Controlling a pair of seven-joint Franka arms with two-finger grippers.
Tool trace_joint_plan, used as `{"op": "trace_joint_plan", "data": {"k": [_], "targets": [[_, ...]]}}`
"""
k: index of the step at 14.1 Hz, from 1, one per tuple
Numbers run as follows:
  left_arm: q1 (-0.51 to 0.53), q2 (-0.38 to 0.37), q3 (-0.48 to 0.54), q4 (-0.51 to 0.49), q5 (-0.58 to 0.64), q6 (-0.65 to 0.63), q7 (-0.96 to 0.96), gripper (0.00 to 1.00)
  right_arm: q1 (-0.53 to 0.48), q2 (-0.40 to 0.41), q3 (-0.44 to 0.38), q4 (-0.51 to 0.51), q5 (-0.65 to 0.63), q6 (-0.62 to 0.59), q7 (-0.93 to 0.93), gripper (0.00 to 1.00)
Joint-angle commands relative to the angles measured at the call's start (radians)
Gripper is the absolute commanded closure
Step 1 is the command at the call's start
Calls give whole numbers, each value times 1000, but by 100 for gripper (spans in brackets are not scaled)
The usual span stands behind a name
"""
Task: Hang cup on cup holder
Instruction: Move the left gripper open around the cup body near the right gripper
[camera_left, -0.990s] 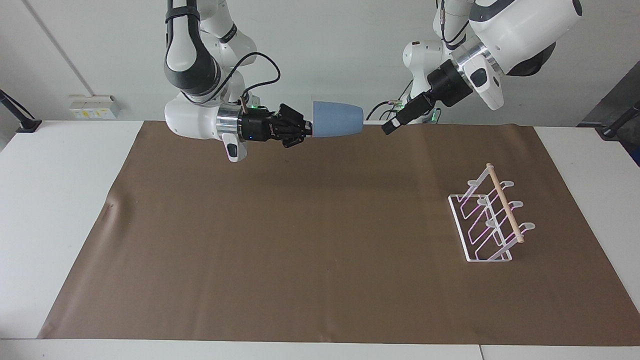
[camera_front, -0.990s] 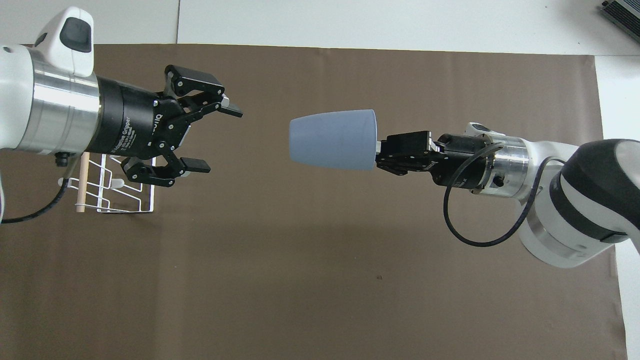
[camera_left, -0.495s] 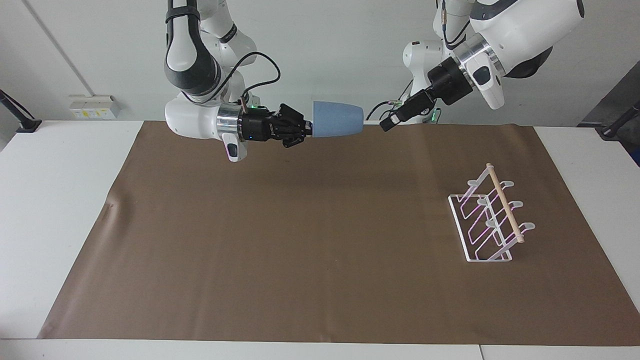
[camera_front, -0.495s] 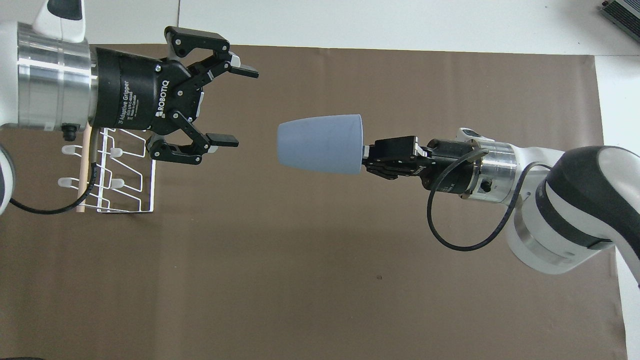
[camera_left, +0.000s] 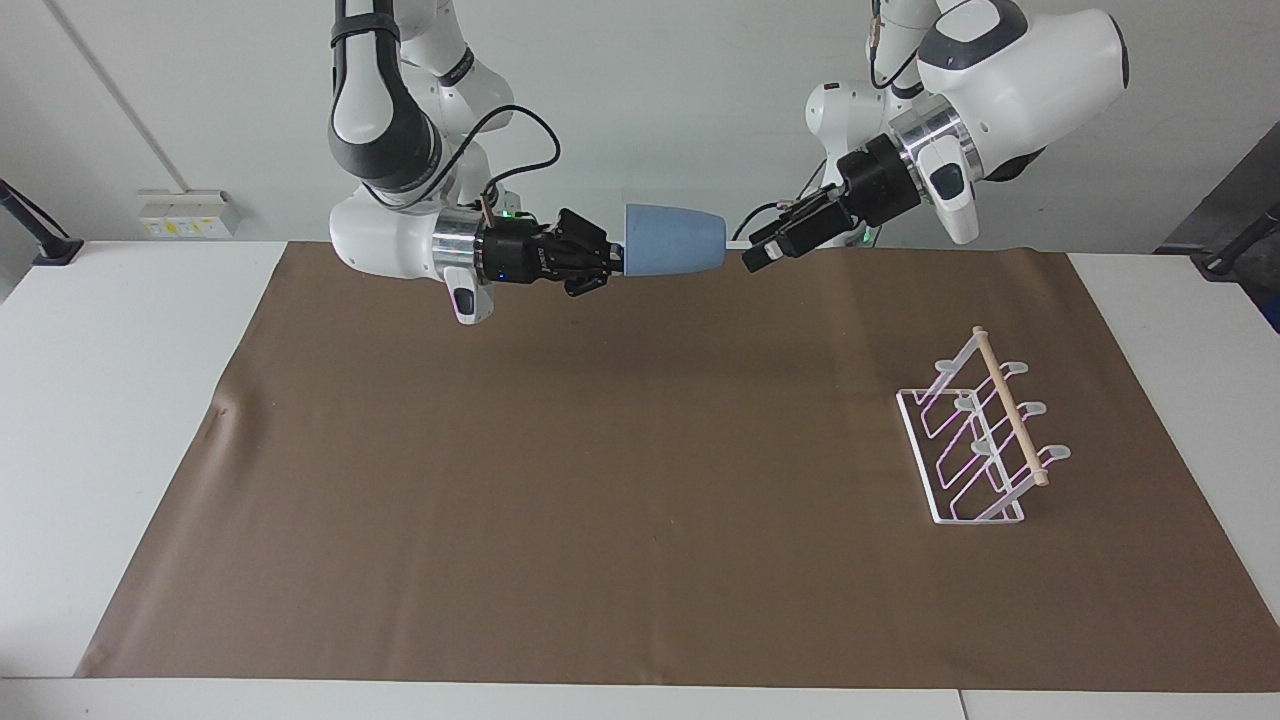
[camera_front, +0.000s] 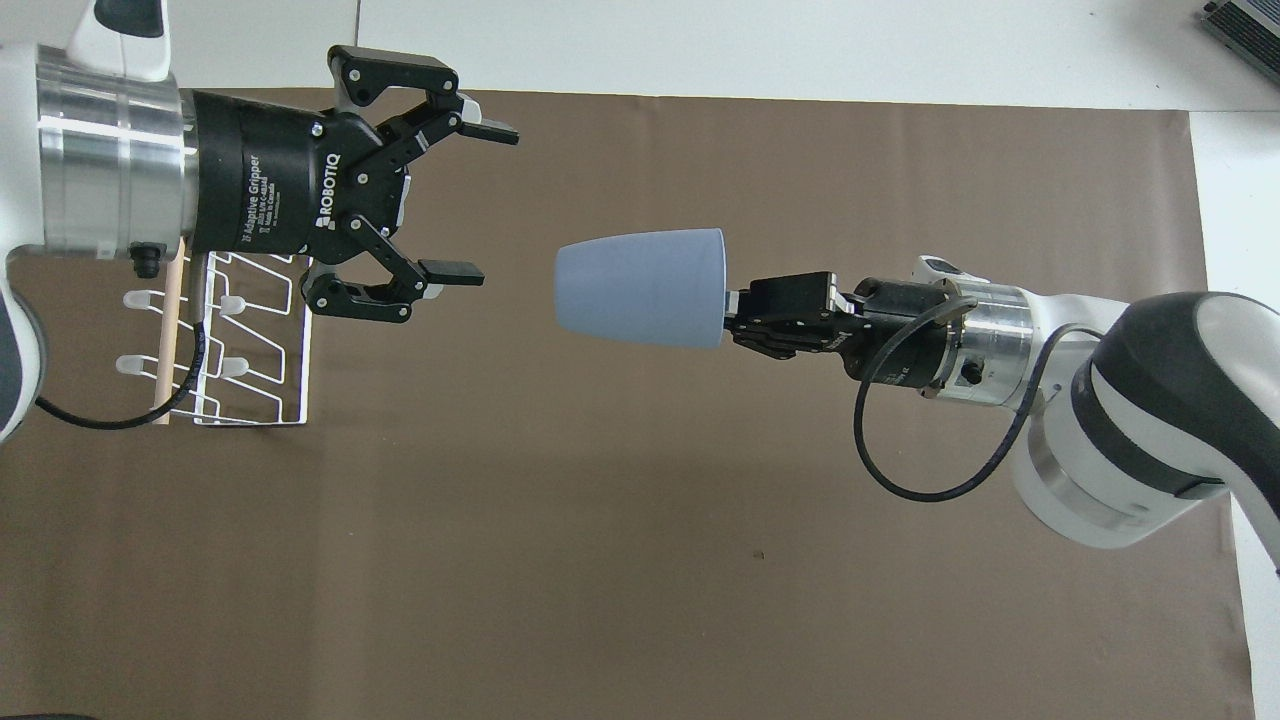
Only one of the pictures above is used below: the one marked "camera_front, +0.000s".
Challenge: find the black cable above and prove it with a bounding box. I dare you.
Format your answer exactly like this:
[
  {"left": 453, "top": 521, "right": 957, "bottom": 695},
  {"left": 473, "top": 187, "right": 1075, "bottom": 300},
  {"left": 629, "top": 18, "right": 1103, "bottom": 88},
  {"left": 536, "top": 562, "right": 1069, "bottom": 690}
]
[
  {"left": 35, "top": 242, "right": 217, "bottom": 432},
  {"left": 852, "top": 294, "right": 1107, "bottom": 504}
]

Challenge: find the light blue cup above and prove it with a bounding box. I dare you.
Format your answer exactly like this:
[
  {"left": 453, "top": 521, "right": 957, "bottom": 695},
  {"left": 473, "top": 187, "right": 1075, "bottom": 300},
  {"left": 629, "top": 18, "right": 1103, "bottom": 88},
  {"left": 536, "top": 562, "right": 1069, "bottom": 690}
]
[{"left": 553, "top": 227, "right": 729, "bottom": 351}]

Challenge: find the grey metal device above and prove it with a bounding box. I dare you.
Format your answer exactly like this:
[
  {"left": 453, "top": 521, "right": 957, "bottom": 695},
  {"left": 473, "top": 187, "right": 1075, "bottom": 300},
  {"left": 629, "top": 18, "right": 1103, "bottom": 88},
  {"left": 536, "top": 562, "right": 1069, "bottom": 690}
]
[{"left": 1199, "top": 0, "right": 1280, "bottom": 73}]

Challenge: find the white wire cup holder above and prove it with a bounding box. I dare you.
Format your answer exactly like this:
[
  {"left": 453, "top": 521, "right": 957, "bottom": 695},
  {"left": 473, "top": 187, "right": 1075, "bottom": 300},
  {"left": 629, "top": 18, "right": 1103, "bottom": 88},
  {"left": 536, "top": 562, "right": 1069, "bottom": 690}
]
[{"left": 117, "top": 249, "right": 314, "bottom": 429}]

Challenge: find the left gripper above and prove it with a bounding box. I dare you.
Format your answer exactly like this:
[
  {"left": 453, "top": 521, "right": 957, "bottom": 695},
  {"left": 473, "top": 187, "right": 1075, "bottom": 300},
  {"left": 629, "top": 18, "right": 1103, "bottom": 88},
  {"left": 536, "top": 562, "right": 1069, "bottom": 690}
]
[{"left": 184, "top": 44, "right": 521, "bottom": 324}]

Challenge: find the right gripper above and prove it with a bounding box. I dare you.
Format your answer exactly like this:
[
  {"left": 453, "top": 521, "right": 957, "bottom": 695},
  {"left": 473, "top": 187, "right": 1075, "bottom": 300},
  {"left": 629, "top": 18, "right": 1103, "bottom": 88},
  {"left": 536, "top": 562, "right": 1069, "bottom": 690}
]
[{"left": 824, "top": 277, "right": 968, "bottom": 393}]

